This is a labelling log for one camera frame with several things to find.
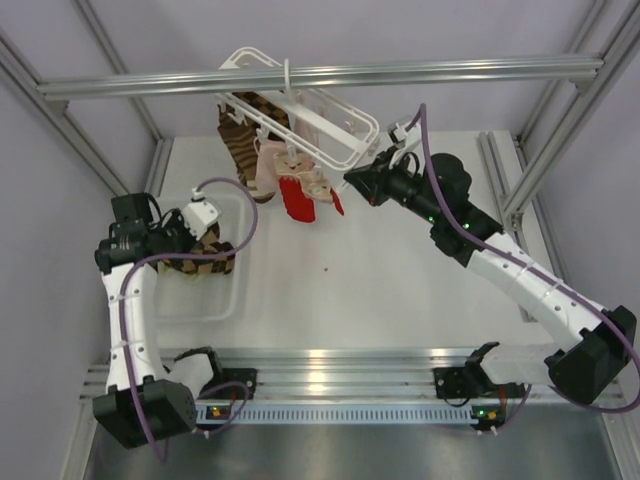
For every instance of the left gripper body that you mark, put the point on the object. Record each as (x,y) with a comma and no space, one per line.
(178,238)

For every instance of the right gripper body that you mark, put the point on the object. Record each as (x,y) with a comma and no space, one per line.
(398,183)

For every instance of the brown checkered sock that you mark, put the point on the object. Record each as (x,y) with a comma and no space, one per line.
(265,107)
(205,255)

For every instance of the red sock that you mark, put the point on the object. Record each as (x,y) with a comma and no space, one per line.
(299,207)

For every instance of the white plastic sock hanger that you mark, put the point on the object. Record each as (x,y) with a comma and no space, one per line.
(336,134)

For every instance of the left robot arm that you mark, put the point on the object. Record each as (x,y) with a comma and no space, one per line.
(144,401)

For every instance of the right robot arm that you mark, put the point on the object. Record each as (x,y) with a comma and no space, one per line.
(590,344)

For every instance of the cream patterned sock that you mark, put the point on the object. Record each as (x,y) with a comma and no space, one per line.
(301,169)

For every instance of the white plastic bin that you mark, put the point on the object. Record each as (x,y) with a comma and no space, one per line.
(208,291)

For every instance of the pink sock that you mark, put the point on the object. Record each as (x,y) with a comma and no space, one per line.
(266,177)

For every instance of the brown striped sock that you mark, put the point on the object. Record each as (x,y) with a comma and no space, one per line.
(239,141)

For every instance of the brown checkered hanging sock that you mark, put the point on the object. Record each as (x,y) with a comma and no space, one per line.
(265,107)

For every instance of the aluminium crossbar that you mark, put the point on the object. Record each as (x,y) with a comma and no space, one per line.
(560,67)

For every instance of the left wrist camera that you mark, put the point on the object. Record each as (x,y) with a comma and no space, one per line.
(199,216)

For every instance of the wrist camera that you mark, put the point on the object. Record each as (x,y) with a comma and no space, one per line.
(406,134)
(199,216)

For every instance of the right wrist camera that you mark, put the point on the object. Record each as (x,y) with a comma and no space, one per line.
(406,134)

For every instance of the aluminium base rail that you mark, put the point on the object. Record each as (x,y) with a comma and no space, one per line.
(342,375)

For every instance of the perforated cable duct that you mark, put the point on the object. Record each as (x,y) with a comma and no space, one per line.
(349,414)

